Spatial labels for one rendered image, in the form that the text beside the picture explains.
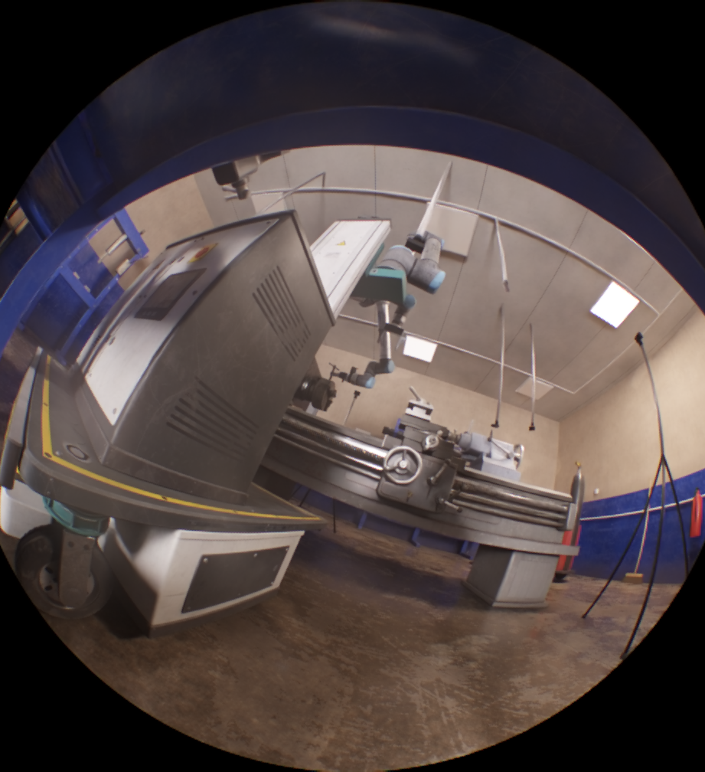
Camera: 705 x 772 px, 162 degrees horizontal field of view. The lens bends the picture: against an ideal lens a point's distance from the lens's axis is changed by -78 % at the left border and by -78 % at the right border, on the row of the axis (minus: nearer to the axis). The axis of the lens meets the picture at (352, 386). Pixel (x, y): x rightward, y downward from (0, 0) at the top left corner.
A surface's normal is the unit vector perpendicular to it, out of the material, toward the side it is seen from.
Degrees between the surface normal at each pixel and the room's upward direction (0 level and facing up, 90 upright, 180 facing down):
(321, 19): 180
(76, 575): 90
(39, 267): 90
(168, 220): 90
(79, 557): 90
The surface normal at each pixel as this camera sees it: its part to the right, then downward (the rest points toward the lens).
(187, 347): 0.91, 0.23
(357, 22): -0.37, 0.84
